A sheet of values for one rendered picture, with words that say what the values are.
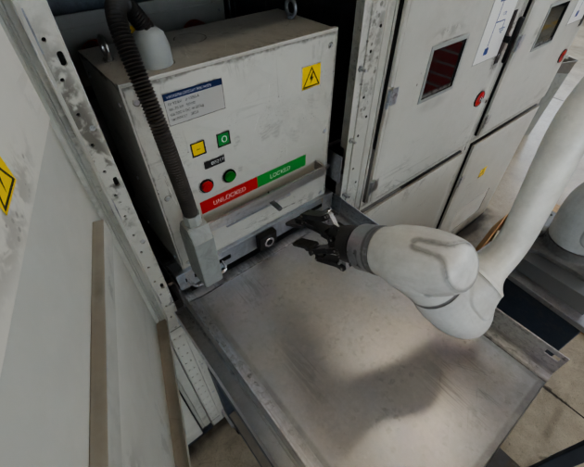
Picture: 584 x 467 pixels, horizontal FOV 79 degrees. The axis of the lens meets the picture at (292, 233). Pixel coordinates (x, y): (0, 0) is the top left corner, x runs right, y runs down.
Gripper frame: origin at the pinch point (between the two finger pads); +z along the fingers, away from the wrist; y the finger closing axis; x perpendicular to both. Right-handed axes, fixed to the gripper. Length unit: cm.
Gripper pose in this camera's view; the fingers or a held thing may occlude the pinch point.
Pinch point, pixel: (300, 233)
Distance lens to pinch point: 84.2
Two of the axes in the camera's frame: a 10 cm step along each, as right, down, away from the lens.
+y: 3.1, 8.9, 3.4
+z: -5.5, -1.2, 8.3
